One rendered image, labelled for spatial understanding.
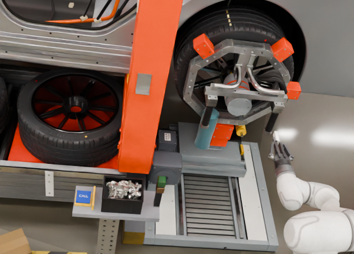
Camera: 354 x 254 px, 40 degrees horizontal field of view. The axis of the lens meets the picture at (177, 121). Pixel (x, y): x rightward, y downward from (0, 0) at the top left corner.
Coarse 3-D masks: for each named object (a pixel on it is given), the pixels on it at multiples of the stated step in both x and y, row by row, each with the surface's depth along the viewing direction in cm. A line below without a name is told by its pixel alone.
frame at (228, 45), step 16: (224, 48) 242; (240, 48) 243; (256, 48) 244; (192, 64) 250; (272, 64) 251; (192, 80) 257; (288, 80) 258; (192, 96) 270; (224, 112) 281; (256, 112) 276
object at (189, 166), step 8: (176, 128) 333; (176, 136) 326; (176, 144) 322; (240, 144) 328; (240, 152) 326; (184, 160) 312; (184, 168) 310; (192, 168) 310; (200, 168) 310; (208, 168) 311; (216, 168) 311; (224, 168) 311; (232, 168) 315; (240, 168) 317; (232, 176) 317; (240, 176) 318
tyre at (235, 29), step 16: (208, 16) 258; (224, 16) 253; (240, 16) 252; (256, 16) 255; (192, 32) 258; (208, 32) 248; (224, 32) 246; (240, 32) 246; (256, 32) 246; (272, 32) 251; (176, 48) 270; (192, 48) 252; (176, 64) 262; (288, 64) 262; (176, 80) 267
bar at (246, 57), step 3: (246, 54) 246; (243, 57) 248; (246, 57) 248; (249, 57) 248; (243, 60) 249; (246, 60) 249; (243, 63) 250; (246, 63) 250; (243, 66) 252; (243, 69) 253; (234, 72) 258; (243, 72) 254; (234, 75) 257; (243, 75) 256; (234, 78) 257; (243, 78) 257
